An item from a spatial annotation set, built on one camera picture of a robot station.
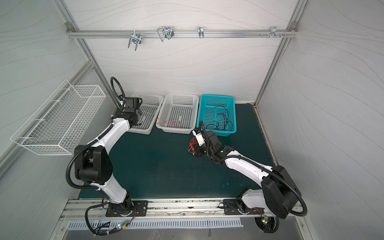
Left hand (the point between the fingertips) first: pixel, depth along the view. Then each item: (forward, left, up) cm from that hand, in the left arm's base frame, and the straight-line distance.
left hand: (133, 108), depth 90 cm
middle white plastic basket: (+15, -24, -21) cm, 35 cm away
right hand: (-17, -39, -8) cm, 43 cm away
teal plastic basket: (+16, -55, -21) cm, 61 cm away
